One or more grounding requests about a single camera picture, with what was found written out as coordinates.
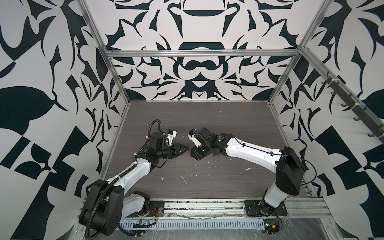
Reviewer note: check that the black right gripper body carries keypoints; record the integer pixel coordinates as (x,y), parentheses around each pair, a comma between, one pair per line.
(200,152)

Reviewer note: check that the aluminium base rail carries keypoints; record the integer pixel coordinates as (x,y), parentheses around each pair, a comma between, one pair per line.
(237,208)

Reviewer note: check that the grey wall hook rail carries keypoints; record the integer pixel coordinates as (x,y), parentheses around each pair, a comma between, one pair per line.
(351,101)

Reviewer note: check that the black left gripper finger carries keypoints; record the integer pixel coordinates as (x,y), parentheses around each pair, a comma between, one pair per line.
(180,146)
(180,150)

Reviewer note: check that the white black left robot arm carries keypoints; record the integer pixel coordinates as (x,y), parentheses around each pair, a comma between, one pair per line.
(107,202)

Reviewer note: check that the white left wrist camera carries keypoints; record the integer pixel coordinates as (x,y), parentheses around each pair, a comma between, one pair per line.
(170,135)

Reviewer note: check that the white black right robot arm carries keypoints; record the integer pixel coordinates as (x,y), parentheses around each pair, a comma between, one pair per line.
(285,164)

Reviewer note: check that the white slotted cable duct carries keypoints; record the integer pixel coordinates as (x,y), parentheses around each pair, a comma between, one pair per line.
(206,224)

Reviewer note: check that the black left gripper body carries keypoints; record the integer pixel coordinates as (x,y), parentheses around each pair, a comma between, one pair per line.
(170,152)

